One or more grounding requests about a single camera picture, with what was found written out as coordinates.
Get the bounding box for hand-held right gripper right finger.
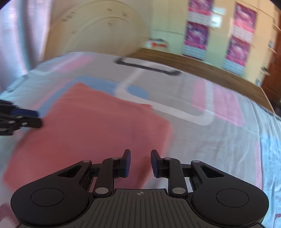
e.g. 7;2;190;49
151;150;225;196

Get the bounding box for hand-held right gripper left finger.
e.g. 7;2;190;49
57;149;132;198

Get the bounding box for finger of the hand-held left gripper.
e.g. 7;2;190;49
12;118;43;130
11;109;39;118

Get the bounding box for pink sweater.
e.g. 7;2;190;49
3;82;174;192

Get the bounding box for patterned bed sheet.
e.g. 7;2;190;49
0;51;281;228

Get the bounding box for pale pink curtain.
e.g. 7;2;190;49
0;0;56;78

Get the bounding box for cream curved headboard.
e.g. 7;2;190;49
45;0;147;59

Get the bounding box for white orange box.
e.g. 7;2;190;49
144;39;169;50

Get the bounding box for purple wardrobe poster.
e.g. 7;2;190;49
188;0;214;22
182;21;209;59
233;3;258;38
221;36;252;74

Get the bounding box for cream wardrobe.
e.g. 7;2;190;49
149;0;281;77

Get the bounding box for brown wooden door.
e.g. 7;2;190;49
260;42;281;111

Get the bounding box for cream corner shelf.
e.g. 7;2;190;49
255;18;281;86

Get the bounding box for wooden bed frame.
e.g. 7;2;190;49
128;48;275;114

